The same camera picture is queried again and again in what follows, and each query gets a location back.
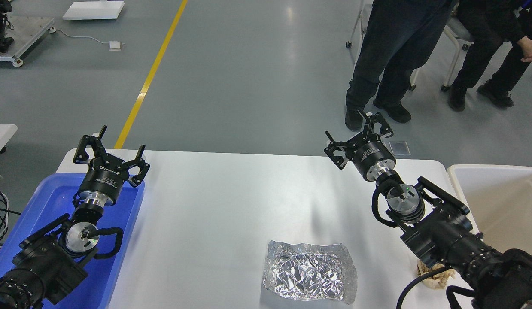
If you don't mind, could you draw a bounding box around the standing person in black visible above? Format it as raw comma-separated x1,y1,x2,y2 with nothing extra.
345,0,456,132

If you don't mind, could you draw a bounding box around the aluminium foil sheet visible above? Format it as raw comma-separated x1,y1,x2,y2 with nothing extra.
263,240,358,305

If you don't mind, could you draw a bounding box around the white foam board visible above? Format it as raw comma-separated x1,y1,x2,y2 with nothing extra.
62,0,125,20

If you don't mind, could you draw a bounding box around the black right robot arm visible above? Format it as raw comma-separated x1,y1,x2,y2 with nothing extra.
324,113,532,309

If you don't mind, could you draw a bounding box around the floor socket plate right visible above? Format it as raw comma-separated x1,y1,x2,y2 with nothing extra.
388,141,411,156

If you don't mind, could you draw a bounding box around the white power adapter with cable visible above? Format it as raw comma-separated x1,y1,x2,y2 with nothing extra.
55,27,124,51

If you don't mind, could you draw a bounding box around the crumpled brown paper ball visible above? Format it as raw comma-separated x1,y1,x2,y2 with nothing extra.
416,260,456,289

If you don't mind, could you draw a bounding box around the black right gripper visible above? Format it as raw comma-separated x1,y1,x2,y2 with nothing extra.
323,113,397,182

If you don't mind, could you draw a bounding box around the white side table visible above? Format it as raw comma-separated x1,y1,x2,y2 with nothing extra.
0,124,18,153

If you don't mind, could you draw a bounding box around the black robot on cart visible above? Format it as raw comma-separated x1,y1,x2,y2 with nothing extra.
0,0,14,53

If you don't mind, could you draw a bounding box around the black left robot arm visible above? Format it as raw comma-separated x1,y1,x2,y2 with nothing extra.
0,126,150,309

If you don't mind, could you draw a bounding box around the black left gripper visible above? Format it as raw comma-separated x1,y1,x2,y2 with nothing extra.
73,125,150,206

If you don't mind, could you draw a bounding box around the white plastic bin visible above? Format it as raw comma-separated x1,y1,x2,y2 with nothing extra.
447,164,532,254

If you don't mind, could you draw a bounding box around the seated person in black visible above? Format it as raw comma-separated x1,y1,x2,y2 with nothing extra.
448,0,532,112

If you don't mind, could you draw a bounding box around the blue plastic bin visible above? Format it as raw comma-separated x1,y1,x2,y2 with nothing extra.
0,173,144,309

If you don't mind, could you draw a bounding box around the metal cart platform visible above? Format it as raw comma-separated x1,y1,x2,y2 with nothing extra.
0,15,56,68

